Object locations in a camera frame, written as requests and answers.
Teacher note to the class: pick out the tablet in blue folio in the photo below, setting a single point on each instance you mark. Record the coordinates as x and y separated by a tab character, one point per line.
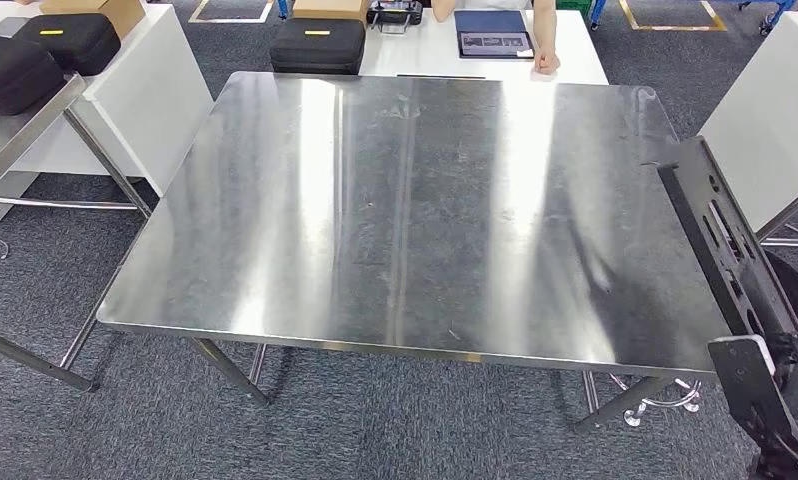
492	23

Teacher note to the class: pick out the chrome stool base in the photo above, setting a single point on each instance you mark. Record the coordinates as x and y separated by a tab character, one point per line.
664	403

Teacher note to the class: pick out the person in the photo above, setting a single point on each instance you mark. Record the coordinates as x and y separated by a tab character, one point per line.
495	4

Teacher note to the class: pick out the cardboard box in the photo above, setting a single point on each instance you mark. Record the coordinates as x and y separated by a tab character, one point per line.
107	10
333	8

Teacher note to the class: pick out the black handheld controller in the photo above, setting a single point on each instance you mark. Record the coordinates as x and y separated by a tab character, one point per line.
396	13

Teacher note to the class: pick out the stainless steel side table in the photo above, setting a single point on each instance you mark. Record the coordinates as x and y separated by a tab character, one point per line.
1	142

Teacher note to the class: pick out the white desk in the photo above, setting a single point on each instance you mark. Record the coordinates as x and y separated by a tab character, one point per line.
140	112
432	56
770	112

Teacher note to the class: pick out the person's right forearm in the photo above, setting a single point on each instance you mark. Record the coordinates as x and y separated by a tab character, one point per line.
443	10

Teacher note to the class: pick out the black license plate holder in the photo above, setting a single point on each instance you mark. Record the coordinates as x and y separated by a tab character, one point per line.
766	291

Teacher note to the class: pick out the green crate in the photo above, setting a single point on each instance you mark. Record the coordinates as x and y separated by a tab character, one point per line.
574	8

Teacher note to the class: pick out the steel table leg frame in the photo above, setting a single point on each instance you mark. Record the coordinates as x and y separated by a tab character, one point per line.
790	212

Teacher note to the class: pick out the person's left hand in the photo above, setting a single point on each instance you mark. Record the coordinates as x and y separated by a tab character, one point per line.
548	63

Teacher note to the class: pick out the black zippered case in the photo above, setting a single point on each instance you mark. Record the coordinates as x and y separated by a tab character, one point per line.
11	76
74	46
316	50

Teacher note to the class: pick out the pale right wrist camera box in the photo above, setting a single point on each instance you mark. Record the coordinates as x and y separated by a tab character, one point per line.
768	354

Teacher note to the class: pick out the stainless steel workbench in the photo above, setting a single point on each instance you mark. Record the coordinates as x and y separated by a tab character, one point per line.
372	199

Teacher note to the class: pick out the person's left forearm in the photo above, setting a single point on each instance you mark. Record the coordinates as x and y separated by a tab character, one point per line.
545	26

